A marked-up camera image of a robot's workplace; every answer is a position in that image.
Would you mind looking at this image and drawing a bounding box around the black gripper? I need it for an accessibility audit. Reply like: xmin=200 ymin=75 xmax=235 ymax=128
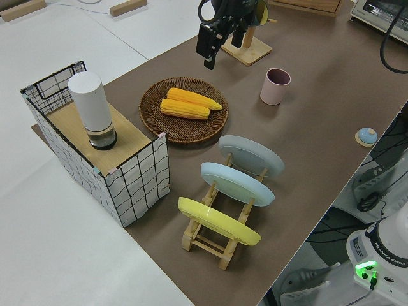
xmin=195 ymin=0 xmax=258 ymax=70

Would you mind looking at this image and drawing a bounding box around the pink mug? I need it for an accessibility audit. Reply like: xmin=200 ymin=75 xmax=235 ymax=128
xmin=259 ymin=68 xmax=292 ymax=106

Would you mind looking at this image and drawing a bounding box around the white water bottle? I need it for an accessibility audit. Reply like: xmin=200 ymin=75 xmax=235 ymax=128
xmin=68 ymin=71 xmax=118 ymax=150

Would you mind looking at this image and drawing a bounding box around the wooden mug rack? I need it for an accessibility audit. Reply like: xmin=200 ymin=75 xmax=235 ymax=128
xmin=219 ymin=17 xmax=278 ymax=67

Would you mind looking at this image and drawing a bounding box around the dark blue mug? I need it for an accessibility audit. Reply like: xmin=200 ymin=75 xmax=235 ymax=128
xmin=251 ymin=0 xmax=270 ymax=26

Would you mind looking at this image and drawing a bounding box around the yellow corn cob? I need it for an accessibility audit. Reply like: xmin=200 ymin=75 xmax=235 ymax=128
xmin=167 ymin=88 xmax=224 ymax=112
xmin=160 ymin=98 xmax=211 ymax=120

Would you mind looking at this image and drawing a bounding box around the wooden cabinet box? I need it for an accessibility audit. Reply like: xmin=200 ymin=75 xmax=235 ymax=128
xmin=267 ymin=0 xmax=347 ymax=17

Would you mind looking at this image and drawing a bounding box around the wooden block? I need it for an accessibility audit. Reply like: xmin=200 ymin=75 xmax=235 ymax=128
xmin=0 ymin=0 xmax=47 ymax=22
xmin=109 ymin=0 xmax=149 ymax=17

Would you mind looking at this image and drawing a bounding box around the brown wicker basket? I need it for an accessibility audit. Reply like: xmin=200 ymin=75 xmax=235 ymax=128
xmin=139 ymin=76 xmax=230 ymax=144

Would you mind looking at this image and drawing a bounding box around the grey plate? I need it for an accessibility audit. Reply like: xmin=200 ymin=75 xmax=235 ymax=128
xmin=218 ymin=135 xmax=286 ymax=177

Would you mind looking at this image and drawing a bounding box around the wooden basket lid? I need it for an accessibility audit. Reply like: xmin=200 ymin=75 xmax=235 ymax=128
xmin=47 ymin=91 xmax=151 ymax=170

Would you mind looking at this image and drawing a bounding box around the light blue plate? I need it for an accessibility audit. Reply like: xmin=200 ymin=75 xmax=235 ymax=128
xmin=200 ymin=162 xmax=275 ymax=207

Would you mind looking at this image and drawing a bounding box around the brown table mat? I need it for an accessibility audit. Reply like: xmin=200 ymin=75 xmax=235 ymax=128
xmin=31 ymin=0 xmax=408 ymax=306

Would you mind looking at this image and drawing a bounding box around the white toaster oven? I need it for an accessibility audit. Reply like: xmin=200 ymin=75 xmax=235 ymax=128
xmin=349 ymin=0 xmax=408 ymax=44

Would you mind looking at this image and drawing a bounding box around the small blue bell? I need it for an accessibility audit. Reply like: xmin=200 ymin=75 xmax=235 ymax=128
xmin=354 ymin=127 xmax=379 ymax=147

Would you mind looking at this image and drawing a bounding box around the yellow plate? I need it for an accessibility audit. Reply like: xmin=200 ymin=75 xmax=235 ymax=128
xmin=177 ymin=196 xmax=263 ymax=247

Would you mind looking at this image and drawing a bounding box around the wooden plate rack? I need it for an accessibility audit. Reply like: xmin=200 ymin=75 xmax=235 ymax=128
xmin=181 ymin=152 xmax=269 ymax=271

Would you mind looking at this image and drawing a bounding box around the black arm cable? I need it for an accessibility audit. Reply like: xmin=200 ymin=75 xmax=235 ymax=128
xmin=379 ymin=0 xmax=408 ymax=74

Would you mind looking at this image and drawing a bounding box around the wire basket with checked liner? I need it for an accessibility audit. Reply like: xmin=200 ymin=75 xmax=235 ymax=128
xmin=20 ymin=60 xmax=171 ymax=228

